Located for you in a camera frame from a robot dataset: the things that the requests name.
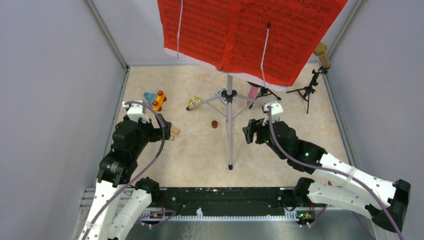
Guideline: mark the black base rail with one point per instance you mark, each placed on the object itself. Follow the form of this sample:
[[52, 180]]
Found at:
[[230, 201]]

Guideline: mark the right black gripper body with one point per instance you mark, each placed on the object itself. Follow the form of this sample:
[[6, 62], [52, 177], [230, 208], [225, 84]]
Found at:
[[263, 135]]

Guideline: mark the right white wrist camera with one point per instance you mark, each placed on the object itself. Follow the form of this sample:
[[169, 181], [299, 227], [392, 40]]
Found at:
[[273, 111]]

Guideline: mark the lilac music stand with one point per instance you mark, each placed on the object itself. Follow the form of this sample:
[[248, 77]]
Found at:
[[232, 93]]

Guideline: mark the pink microphone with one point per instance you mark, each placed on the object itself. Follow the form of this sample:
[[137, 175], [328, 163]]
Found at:
[[252, 94]]

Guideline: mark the blue playing card box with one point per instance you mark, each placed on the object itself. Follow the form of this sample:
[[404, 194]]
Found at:
[[222, 93]]

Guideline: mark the black tall microphone tripod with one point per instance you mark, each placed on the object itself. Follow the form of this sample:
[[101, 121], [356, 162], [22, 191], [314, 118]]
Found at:
[[305, 92]]

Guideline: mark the yellow owl toy block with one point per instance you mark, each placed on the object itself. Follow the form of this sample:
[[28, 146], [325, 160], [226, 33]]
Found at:
[[194, 101]]

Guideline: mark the red sheet music page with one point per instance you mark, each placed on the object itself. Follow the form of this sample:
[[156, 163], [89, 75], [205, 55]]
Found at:
[[274, 39], [201, 31]]

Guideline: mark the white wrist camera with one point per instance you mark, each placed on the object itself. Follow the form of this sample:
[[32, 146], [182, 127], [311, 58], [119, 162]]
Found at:
[[273, 111], [136, 112]]

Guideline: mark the blue yellow toy vehicle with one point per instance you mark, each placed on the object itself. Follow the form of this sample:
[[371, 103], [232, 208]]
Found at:
[[155, 100]]

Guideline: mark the gold microphone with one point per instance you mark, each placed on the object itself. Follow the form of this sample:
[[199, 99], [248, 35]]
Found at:
[[321, 52]]

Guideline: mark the brown wooden cylinder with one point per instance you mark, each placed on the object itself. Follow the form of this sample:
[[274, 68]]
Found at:
[[214, 124]]

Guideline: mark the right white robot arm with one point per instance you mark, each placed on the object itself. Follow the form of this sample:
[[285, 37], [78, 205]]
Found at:
[[384, 202]]

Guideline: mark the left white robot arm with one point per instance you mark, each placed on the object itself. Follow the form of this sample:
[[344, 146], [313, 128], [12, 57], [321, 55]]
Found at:
[[119, 200]]

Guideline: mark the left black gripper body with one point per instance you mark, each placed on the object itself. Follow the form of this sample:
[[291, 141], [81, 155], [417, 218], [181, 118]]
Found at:
[[148, 133]]

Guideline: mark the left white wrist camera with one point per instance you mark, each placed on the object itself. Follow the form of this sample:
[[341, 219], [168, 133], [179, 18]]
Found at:
[[136, 112]]

